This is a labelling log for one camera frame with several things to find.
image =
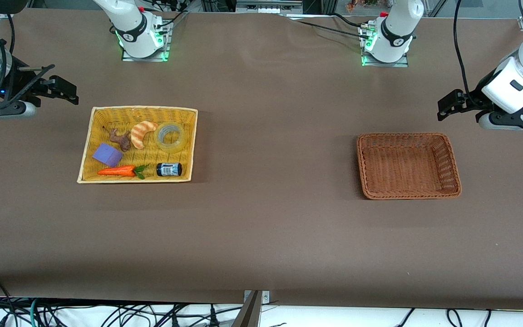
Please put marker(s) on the black frame profile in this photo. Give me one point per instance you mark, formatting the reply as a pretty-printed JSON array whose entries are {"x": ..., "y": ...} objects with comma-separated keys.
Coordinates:
[{"x": 320, "y": 5}]

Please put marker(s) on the small black bottle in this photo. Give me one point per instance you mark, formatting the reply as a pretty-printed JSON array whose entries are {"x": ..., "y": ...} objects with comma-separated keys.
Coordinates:
[{"x": 168, "y": 169}]

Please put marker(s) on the brown wicker basket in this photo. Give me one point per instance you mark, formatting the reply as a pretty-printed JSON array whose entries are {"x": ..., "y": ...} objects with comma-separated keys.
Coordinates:
[{"x": 407, "y": 168}]

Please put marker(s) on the yellow wicker basket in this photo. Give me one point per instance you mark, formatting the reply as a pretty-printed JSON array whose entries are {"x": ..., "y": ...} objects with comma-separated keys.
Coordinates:
[{"x": 107, "y": 118}]

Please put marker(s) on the colourful background object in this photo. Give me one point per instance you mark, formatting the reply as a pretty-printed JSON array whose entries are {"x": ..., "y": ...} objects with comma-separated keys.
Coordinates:
[{"x": 361, "y": 3}]

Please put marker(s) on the toy croissant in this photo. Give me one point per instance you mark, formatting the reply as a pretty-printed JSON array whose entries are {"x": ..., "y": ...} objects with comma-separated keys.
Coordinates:
[{"x": 139, "y": 134}]

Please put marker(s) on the silver table edge bracket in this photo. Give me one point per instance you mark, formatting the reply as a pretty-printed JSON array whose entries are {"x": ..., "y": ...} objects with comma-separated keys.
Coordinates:
[{"x": 266, "y": 297}]

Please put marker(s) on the brown toy animal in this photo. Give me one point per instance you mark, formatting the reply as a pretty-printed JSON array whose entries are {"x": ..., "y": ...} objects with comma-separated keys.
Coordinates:
[{"x": 124, "y": 141}]

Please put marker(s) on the clear yellowish tape roll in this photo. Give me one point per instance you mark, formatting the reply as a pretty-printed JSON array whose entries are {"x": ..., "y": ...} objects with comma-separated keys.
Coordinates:
[{"x": 170, "y": 148}]

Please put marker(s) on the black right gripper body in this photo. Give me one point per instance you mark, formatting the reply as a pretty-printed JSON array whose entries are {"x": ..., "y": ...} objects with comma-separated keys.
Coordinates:
[{"x": 20, "y": 84}]

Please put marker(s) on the orange toy carrot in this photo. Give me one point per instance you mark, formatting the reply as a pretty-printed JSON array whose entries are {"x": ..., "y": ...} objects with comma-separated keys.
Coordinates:
[{"x": 118, "y": 171}]

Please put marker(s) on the silver background device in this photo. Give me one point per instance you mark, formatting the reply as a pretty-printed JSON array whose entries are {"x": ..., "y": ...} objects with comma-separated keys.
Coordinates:
[{"x": 266, "y": 7}]

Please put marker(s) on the grey metal post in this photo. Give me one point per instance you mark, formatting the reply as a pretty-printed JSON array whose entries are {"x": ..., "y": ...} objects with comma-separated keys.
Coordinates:
[{"x": 249, "y": 313}]

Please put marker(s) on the purple foam block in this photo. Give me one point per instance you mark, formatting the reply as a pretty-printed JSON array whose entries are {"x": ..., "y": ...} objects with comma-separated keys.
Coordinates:
[{"x": 106, "y": 154}]

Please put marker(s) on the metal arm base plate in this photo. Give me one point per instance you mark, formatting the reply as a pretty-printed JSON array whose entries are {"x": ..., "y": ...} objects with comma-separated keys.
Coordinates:
[
  {"x": 402, "y": 62},
  {"x": 164, "y": 53}
]

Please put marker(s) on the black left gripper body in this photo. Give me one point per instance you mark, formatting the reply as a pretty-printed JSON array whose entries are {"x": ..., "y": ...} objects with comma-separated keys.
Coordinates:
[{"x": 476, "y": 97}]

